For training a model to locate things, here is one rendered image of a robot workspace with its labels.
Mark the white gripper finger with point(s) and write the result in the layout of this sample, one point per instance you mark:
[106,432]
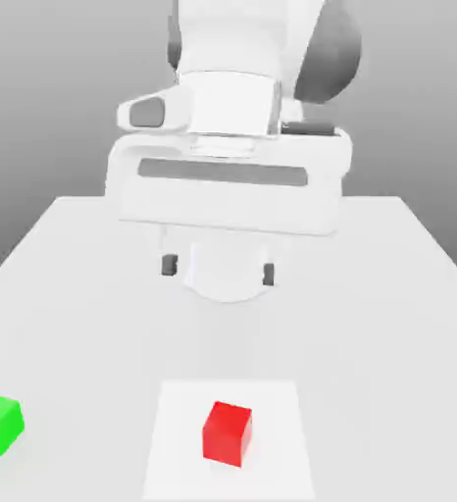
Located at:
[268,274]
[169,264]

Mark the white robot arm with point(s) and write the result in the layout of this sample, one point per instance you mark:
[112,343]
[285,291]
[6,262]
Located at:
[232,43]

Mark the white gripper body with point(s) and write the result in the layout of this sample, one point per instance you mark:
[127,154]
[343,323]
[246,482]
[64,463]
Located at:
[228,204]

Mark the small red cube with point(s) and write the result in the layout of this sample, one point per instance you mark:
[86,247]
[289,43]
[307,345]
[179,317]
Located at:
[224,435]

